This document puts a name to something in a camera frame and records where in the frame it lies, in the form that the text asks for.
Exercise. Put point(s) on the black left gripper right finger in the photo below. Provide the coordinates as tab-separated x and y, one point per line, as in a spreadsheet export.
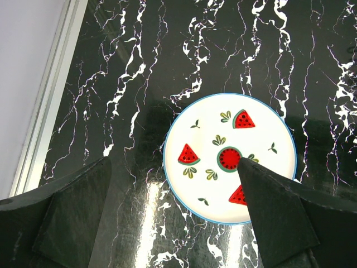
294	225

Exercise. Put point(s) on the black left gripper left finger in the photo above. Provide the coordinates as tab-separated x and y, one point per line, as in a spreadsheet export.
55	225

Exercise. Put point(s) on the white watermelon plate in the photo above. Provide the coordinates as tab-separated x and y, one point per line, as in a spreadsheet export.
208	139

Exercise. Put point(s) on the black marble pattern mat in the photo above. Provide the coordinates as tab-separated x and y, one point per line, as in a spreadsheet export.
138	64

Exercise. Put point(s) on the left aluminium frame post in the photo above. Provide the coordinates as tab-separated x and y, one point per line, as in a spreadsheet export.
35	147

